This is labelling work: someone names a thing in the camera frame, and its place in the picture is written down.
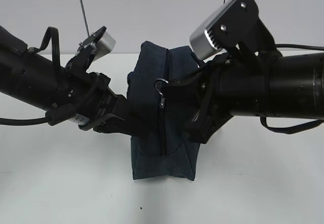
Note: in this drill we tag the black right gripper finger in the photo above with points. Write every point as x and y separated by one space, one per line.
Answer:
190 85
204 121

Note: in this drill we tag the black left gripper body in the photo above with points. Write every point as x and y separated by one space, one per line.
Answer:
93 105

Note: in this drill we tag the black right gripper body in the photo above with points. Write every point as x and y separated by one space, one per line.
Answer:
232 86

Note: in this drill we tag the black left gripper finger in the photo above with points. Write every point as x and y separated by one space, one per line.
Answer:
116 117

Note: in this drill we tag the dark blue lunch bag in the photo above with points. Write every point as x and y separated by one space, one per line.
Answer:
166 151

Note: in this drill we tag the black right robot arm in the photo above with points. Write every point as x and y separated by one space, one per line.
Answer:
274 86

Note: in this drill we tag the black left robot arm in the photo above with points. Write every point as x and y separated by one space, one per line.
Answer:
66 93

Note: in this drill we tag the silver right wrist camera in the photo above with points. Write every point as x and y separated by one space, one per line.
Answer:
203 40

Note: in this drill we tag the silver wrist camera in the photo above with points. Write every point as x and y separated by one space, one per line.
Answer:
203 40
104 43

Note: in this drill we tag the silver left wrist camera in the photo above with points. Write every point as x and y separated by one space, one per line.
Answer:
104 43

